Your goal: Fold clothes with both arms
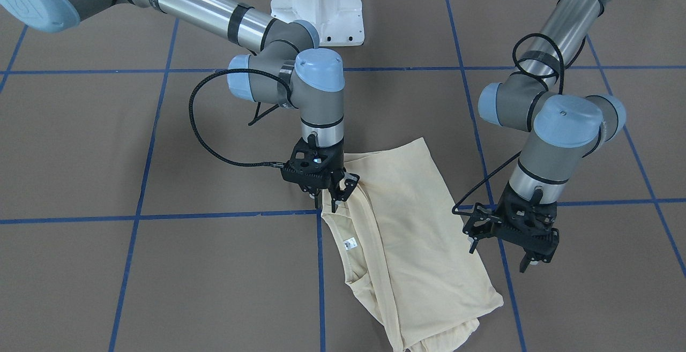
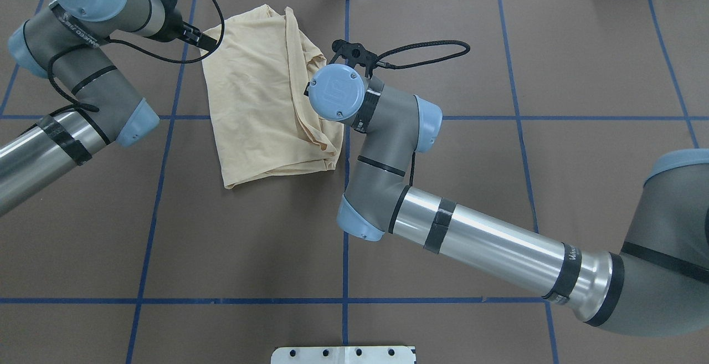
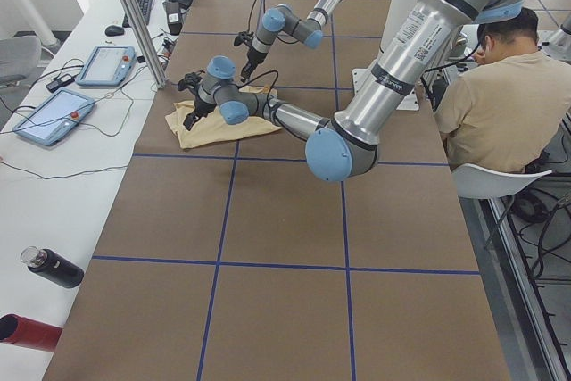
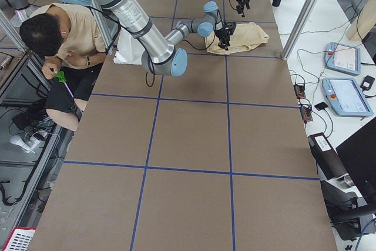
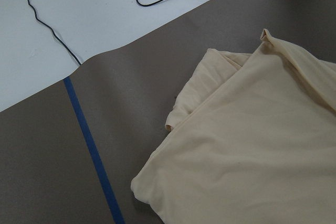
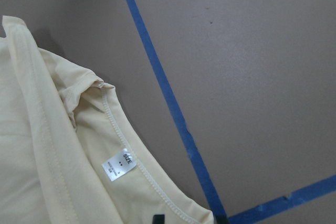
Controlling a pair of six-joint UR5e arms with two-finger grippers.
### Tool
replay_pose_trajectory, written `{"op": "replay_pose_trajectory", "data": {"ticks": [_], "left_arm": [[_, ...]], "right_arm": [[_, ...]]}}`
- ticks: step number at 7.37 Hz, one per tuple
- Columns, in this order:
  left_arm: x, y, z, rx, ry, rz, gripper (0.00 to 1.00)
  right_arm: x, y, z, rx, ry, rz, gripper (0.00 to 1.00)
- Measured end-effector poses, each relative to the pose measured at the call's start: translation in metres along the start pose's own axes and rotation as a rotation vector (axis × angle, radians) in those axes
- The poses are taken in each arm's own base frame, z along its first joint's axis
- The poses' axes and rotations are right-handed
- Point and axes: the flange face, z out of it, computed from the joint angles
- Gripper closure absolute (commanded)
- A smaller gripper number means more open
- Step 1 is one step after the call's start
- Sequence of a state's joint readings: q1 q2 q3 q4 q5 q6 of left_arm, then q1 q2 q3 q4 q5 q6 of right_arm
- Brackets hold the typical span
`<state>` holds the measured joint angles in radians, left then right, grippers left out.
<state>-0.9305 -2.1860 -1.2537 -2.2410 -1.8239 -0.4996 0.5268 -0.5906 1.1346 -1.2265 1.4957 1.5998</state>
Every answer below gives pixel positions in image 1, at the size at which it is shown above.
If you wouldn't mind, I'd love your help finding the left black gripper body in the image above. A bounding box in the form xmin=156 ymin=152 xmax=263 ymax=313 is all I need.
xmin=462 ymin=186 xmax=560 ymax=261

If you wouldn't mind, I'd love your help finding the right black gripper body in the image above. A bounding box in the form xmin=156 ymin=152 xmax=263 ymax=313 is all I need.
xmin=281 ymin=139 xmax=345 ymax=193

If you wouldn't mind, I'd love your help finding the cream long-sleeve printed shirt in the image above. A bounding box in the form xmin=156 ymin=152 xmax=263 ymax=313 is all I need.
xmin=323 ymin=139 xmax=504 ymax=351

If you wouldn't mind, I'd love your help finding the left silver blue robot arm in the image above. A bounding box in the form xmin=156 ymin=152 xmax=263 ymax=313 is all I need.
xmin=463 ymin=0 xmax=627 ymax=272

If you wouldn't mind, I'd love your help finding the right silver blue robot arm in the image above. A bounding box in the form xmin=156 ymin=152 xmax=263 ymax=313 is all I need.
xmin=2 ymin=0 xmax=360 ymax=212

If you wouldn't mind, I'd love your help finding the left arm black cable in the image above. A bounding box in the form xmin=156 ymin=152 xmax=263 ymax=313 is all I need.
xmin=451 ymin=0 xmax=587 ymax=216

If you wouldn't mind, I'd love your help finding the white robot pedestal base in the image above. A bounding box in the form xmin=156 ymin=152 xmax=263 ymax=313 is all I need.
xmin=271 ymin=0 xmax=366 ymax=47

